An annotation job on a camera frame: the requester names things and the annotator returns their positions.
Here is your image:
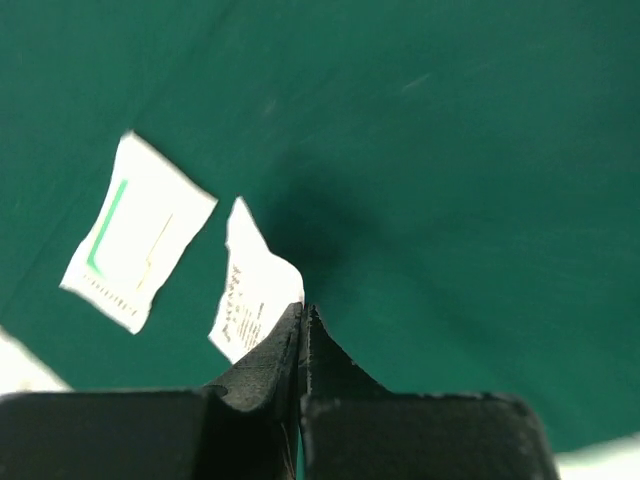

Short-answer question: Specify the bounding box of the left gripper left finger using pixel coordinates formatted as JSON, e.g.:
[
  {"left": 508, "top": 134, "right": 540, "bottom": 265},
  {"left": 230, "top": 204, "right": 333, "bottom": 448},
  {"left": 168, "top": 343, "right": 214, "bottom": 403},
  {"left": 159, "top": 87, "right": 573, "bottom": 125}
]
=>
[{"left": 1, "top": 303, "right": 303, "bottom": 479}]

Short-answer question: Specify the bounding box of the white sterile packet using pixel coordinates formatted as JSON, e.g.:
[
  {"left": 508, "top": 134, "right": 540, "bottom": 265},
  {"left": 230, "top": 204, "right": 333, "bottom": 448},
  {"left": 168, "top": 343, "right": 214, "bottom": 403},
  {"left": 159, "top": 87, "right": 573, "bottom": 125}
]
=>
[
  {"left": 60, "top": 131, "right": 217, "bottom": 334},
  {"left": 208, "top": 197, "right": 305, "bottom": 363}
]

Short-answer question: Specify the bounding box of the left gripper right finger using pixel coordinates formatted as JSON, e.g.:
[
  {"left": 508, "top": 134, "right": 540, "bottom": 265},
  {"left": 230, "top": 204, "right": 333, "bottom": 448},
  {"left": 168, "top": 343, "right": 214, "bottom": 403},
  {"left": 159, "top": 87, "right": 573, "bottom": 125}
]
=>
[{"left": 299, "top": 306, "right": 559, "bottom": 480}]

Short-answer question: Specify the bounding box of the green surgical cloth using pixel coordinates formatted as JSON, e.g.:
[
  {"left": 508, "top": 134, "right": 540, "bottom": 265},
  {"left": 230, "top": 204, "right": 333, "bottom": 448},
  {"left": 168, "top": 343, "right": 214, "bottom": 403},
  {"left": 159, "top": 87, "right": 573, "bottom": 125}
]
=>
[{"left": 1, "top": 1, "right": 639, "bottom": 452}]

